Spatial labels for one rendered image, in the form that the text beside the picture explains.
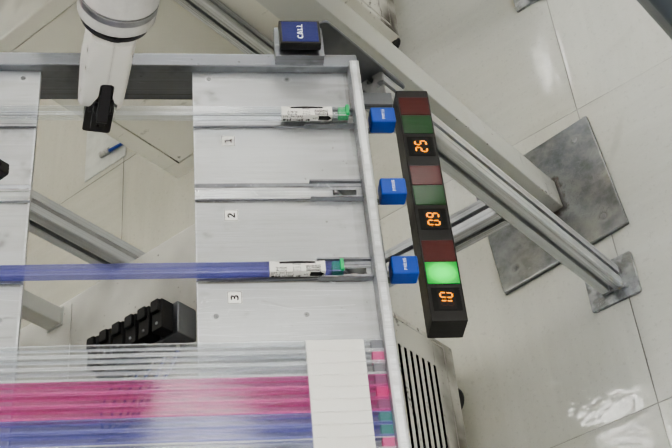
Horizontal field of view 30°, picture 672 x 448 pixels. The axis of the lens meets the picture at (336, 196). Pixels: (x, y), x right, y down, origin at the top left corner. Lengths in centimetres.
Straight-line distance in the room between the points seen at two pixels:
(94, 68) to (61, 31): 122
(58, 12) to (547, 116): 97
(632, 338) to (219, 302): 89
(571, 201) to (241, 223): 93
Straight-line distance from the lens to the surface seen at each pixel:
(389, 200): 143
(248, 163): 145
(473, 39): 256
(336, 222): 140
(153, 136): 279
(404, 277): 136
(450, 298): 137
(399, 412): 125
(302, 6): 177
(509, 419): 211
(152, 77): 155
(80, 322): 191
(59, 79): 156
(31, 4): 257
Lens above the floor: 165
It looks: 40 degrees down
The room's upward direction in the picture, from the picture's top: 55 degrees counter-clockwise
